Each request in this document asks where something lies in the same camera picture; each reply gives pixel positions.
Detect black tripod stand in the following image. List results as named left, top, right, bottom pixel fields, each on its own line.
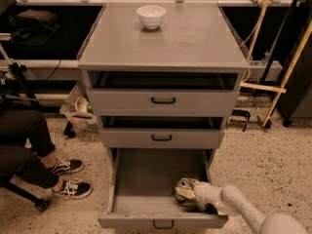
left=0, top=42, right=42, bottom=110

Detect upper black white sneaker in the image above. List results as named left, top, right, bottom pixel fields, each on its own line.
left=50, top=159, right=84, bottom=176

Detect grey drawer cabinet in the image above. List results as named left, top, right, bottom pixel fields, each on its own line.
left=77, top=2, right=251, bottom=168

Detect white ceramic bowl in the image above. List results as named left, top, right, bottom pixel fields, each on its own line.
left=136, top=5, right=167, bottom=29

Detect lower black white sneaker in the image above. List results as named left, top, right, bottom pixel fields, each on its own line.
left=53, top=178, right=93, bottom=200

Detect black chair base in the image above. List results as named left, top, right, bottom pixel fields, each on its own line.
left=4, top=182, right=50, bottom=213

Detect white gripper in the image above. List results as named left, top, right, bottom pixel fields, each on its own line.
left=175, top=178, right=223, bottom=210

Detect dark box on shelf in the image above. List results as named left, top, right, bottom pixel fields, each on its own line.
left=17, top=9, right=58, bottom=25

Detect top grey drawer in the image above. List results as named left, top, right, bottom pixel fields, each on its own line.
left=86, top=71, right=239, bottom=117

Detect grey drawer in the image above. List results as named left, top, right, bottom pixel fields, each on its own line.
left=86, top=71, right=239, bottom=117
left=100, top=116, right=224, bottom=149
left=98, top=148, right=228, bottom=229

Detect bottom grey drawer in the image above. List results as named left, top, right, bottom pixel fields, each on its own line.
left=98, top=148, right=228, bottom=229

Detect white cup in bin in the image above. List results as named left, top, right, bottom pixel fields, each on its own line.
left=75, top=97, right=89, bottom=113

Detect seated person black trousers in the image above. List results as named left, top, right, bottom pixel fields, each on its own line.
left=0, top=109, right=59, bottom=188

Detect middle grey drawer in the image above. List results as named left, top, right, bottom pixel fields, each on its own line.
left=100, top=116, right=224, bottom=149

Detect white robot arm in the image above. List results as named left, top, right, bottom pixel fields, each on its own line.
left=175, top=177, right=308, bottom=234

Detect clear plastic bin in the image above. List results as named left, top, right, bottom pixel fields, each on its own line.
left=59, top=82, right=98, bottom=132

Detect black white sneaker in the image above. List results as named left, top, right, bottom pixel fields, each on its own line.
left=50, top=159, right=84, bottom=176
left=53, top=178, right=93, bottom=200

